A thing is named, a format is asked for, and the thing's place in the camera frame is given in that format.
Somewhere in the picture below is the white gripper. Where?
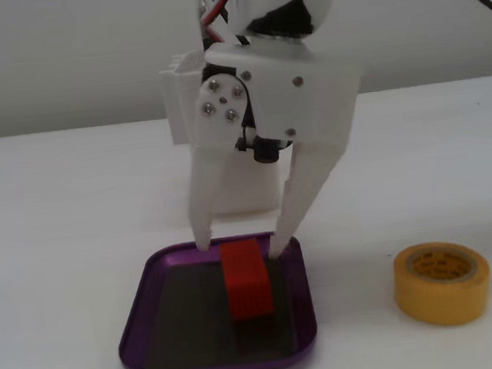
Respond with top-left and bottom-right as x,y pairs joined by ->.
172,25 -> 378,268

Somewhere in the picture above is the yellow tape roll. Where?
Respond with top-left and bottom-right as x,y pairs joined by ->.
390,237 -> 492,332

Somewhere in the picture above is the white plastic box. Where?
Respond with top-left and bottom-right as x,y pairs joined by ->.
156,42 -> 288,222

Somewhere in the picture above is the red cube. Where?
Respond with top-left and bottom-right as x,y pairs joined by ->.
220,236 -> 276,323

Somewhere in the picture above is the clear black ballpoint pen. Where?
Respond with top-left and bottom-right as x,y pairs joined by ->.
195,0 -> 213,50

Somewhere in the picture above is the purple metal tray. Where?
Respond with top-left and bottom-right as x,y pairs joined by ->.
108,228 -> 324,369

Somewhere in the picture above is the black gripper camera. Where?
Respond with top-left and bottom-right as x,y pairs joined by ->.
233,122 -> 296,168

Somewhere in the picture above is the red servo wire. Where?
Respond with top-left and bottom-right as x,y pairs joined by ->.
201,0 -> 247,46

